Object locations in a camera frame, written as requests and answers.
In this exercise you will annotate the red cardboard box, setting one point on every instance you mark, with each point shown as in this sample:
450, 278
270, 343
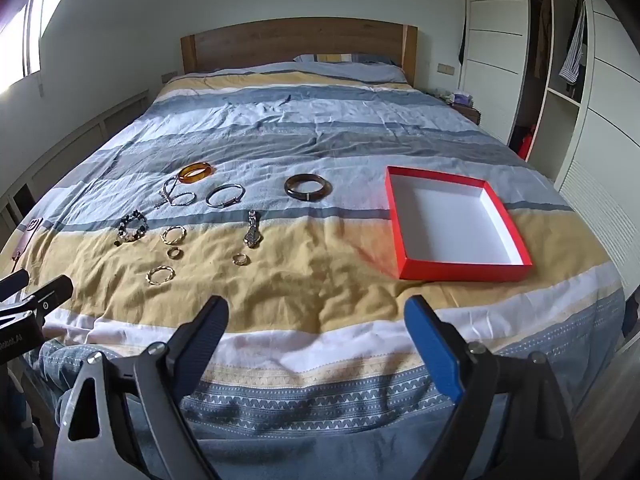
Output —
450, 215

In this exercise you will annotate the wall outlet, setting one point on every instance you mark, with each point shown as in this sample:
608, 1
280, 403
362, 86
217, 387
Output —
169, 77

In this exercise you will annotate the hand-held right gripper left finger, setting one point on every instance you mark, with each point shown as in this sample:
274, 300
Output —
205, 330

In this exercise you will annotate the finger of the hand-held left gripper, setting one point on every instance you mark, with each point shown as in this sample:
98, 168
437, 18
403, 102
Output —
14, 282
52, 292

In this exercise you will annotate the wall switch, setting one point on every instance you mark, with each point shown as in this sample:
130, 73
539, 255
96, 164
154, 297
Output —
445, 68

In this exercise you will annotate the window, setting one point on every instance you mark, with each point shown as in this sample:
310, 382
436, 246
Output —
30, 35

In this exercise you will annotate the silver wristwatch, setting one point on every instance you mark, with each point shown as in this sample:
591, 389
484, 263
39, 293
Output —
252, 235

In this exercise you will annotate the amber bangle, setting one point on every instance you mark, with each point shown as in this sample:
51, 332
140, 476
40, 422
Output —
187, 176

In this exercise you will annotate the low white wall cabinet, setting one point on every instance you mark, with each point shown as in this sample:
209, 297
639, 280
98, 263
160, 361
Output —
75, 145

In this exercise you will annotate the wooden headboard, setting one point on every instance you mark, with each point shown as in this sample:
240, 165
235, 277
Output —
300, 40

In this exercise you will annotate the tissue box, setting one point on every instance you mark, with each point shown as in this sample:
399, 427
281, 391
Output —
462, 96

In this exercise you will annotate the hanging striped shirt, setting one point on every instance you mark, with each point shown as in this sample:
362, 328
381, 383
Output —
572, 55

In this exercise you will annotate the striped pillow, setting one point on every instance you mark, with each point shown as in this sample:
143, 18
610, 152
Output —
350, 67

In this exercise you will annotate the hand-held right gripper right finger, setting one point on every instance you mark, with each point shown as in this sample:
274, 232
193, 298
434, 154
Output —
431, 346

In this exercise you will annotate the wooden nightstand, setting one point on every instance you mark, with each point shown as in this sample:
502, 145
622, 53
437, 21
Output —
467, 112

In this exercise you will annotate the striped duvet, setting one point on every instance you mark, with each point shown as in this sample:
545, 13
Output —
320, 125

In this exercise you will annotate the white wardrobe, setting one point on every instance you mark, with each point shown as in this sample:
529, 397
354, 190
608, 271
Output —
495, 60

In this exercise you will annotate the hanging brown garment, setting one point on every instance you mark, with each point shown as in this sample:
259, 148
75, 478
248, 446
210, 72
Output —
542, 35

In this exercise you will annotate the thin silver bangle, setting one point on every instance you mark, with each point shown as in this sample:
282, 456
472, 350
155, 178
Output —
223, 206

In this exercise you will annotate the dark brown bangle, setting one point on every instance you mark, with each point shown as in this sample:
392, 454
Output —
300, 195

